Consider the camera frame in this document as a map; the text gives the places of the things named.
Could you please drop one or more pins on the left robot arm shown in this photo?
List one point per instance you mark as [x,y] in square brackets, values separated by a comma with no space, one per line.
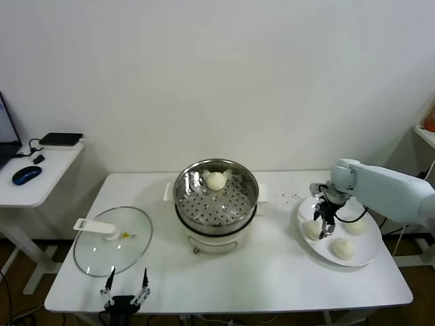
[122,319]

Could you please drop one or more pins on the stainless steel steamer basket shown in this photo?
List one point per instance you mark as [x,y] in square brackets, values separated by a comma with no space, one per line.
[217,207]

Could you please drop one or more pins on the dark crumb specks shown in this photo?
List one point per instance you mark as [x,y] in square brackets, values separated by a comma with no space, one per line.
[289,197]

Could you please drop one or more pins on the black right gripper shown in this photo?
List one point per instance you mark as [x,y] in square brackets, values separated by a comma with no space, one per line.
[333,203]

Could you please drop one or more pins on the white round plate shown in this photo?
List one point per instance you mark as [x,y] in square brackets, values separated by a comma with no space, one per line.
[370,244]

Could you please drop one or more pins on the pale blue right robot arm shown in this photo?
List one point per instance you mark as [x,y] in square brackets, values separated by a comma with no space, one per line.
[384,190]

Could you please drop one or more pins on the black flat box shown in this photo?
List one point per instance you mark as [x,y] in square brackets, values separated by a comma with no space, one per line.
[61,139]

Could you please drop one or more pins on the cream electric cooker pot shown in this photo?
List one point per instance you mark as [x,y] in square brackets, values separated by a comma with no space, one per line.
[210,244]

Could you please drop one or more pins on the orange packaged item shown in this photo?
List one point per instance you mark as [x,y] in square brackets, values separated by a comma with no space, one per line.
[430,123]

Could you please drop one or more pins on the white side desk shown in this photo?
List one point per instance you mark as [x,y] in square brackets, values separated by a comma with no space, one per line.
[40,190]

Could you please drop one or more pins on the white shelf desk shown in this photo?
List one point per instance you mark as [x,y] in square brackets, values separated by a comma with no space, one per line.
[425,136]

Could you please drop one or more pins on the black laptop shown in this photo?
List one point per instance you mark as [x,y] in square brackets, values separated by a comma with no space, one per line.
[7,149]

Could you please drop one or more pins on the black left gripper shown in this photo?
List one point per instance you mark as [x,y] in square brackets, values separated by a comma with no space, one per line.
[124,304]

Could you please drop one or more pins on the blue and black mouse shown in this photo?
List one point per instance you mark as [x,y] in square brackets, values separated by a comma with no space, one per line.
[27,175]

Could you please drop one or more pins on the white steamed baozi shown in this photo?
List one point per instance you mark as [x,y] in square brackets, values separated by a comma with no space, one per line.
[215,181]
[355,227]
[342,249]
[311,231]

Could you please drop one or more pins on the small black adapter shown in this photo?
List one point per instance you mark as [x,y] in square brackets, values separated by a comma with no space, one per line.
[38,159]

